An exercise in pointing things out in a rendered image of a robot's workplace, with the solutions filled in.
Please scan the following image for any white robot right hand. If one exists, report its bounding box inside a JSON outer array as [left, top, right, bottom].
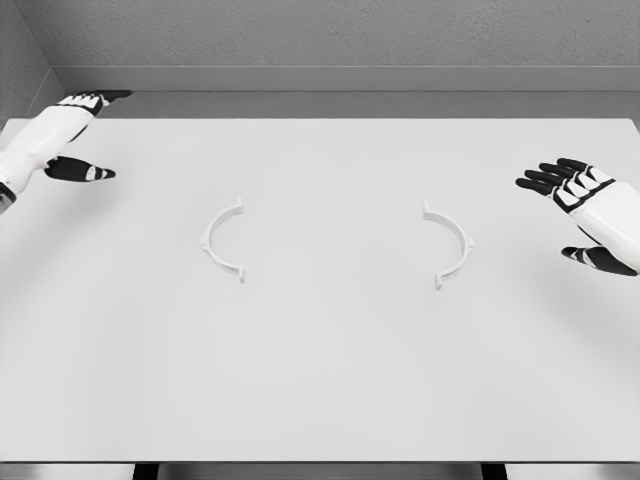
[[514, 157, 640, 278]]

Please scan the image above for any white half-ring pipe clamp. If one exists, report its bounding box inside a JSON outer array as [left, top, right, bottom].
[[420, 200, 477, 293], [199, 196, 248, 285]]

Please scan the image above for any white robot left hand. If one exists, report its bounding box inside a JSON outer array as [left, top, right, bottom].
[[8, 89, 134, 185]]

